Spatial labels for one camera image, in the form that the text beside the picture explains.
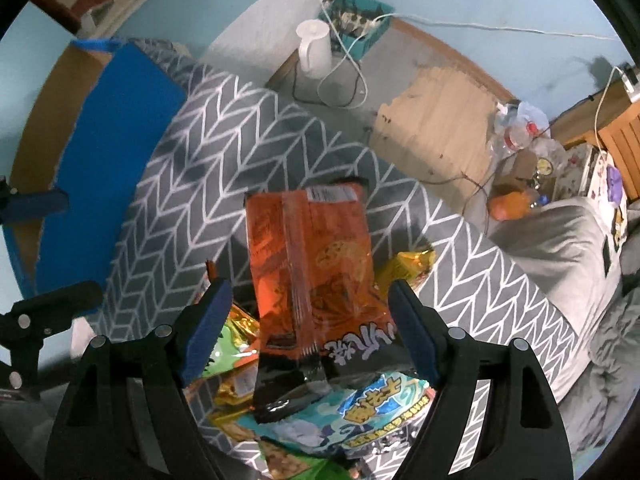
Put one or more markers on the orange plastic bag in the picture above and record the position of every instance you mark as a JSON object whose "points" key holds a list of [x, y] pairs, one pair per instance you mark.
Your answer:
{"points": [[507, 205]]}

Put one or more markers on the light blue snack bag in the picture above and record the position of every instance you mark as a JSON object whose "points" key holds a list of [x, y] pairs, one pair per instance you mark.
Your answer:
{"points": [[360, 410]]}

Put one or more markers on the grey duvet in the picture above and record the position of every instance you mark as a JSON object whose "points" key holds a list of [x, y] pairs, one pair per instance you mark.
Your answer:
{"points": [[617, 360]]}

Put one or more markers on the green and white snack bag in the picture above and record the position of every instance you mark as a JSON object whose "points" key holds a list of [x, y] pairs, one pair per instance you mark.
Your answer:
{"points": [[227, 352]]}

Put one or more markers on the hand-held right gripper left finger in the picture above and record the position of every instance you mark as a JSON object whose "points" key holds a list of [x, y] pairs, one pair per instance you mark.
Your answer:
{"points": [[207, 332]]}

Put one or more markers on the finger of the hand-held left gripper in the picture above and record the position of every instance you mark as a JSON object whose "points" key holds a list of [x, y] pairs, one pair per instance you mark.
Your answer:
{"points": [[35, 206], [60, 297]]}

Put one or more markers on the blue cardboard box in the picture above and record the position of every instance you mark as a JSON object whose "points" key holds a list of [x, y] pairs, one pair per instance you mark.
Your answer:
{"points": [[110, 125]]}

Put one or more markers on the yellow snack bag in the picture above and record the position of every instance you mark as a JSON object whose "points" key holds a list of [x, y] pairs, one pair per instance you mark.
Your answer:
{"points": [[405, 265]]}

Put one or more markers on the orange snack bag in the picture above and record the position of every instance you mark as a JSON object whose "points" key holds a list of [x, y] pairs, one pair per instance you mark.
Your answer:
{"points": [[310, 270]]}

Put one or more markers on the grey chevron tablecloth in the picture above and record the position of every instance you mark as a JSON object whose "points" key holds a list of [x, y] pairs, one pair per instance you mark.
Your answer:
{"points": [[225, 125]]}

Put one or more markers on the gold snack bag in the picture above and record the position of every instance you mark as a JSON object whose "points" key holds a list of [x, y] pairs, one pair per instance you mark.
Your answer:
{"points": [[232, 392]]}

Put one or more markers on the grey bed sheet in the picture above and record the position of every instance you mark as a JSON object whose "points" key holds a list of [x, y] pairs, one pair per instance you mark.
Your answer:
{"points": [[555, 260]]}

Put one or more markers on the clear plastic bottles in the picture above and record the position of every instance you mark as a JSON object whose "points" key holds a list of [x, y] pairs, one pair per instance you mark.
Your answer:
{"points": [[517, 127]]}

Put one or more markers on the white power strip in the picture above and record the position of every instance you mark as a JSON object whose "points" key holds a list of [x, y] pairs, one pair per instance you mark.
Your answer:
{"points": [[355, 21]]}

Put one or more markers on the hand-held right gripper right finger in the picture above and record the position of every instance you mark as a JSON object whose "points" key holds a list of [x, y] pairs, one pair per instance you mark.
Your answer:
{"points": [[415, 332]]}

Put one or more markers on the white electric kettle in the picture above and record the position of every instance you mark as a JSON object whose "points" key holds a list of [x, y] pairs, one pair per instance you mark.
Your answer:
{"points": [[312, 47]]}

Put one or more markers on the teal plastic basket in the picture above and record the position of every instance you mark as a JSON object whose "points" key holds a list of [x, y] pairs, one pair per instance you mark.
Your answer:
{"points": [[372, 35]]}

